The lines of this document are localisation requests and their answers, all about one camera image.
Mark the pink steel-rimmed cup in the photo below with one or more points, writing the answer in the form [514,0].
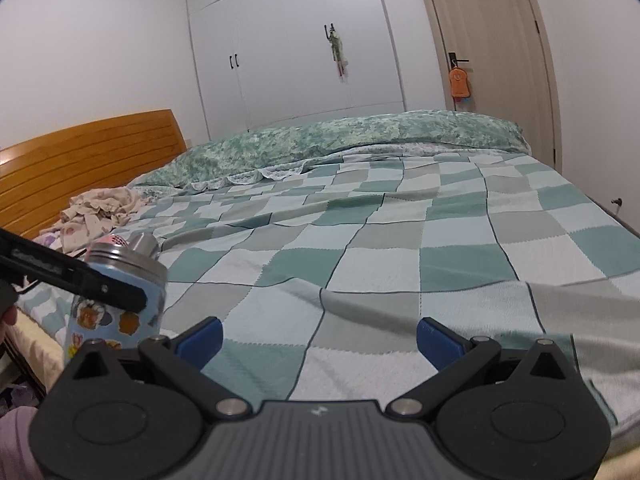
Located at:
[113,239]

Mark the black door handle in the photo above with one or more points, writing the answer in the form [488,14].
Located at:
[455,61]

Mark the purple sleeve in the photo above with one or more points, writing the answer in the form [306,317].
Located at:
[16,460]

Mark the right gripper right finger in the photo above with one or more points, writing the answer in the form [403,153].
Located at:
[490,407]

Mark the orange wooden headboard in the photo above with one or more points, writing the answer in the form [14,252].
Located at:
[40,176]

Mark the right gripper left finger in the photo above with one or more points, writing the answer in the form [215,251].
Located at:
[145,406]

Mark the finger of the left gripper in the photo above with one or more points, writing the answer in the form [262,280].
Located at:
[22,259]

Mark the green floral duvet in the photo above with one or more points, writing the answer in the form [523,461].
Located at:
[250,156]

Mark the beige wooden door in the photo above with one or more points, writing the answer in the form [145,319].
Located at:
[510,68]

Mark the crumpled beige floral clothes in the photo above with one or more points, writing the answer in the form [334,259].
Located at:
[89,216]

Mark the green checkered blanket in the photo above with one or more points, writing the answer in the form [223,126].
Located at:
[321,270]

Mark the orange pouch on door handle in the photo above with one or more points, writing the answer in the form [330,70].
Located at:
[459,84]

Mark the white built-in wardrobe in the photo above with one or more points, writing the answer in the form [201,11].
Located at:
[265,63]

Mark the green plant hanging ornament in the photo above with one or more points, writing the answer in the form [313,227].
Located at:
[337,50]

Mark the blue cartoon sticker cup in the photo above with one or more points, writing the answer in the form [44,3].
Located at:
[117,321]

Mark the tall stainless steel tumbler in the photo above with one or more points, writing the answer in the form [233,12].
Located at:
[144,244]

